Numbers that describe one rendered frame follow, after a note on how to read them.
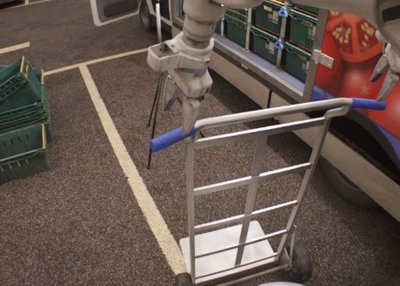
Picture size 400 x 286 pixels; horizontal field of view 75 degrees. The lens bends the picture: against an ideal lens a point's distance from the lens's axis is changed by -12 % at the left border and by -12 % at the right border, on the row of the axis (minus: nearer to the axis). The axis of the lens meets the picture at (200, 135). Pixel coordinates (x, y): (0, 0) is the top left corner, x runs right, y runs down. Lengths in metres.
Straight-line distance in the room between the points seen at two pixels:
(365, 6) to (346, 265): 1.89
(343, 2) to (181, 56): 0.30
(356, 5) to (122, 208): 2.06
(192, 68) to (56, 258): 1.77
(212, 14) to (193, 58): 0.10
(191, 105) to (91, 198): 1.81
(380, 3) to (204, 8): 0.27
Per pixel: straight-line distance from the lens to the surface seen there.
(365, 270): 2.15
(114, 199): 2.30
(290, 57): 2.50
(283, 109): 0.92
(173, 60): 0.53
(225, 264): 1.92
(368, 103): 1.09
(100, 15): 4.67
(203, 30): 0.52
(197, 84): 0.59
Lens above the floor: 1.70
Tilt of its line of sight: 38 degrees down
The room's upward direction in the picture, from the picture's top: straight up
